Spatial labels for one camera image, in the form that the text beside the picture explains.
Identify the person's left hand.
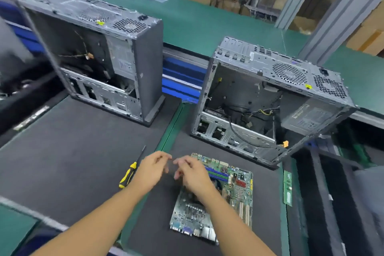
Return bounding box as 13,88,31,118
128,150,174,195

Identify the person's right hand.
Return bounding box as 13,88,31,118
172,155,216,201

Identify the yellow black handled screwdriver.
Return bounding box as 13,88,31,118
118,144,147,190

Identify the green motherboard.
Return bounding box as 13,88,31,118
168,152,255,247

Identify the silver computer case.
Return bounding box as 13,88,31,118
16,0,166,128

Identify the dark grey computer case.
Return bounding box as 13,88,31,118
190,36,360,169

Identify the person's left forearm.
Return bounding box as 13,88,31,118
30,183,151,256

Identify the person's right forearm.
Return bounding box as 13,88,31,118
197,189,278,256

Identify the green memory module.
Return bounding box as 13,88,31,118
282,170,294,207
11,105,52,133

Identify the blue plastic crate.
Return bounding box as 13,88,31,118
161,54,208,104

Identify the silver power supply unit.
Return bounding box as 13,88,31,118
280,99,343,137

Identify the black divided foam tray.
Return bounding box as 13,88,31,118
290,138,384,256

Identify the long green workbench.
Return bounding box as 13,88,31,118
0,0,384,116

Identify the grey metal panel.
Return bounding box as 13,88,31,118
0,17,34,80

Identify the thick aluminium frame post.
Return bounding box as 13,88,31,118
296,0,384,67

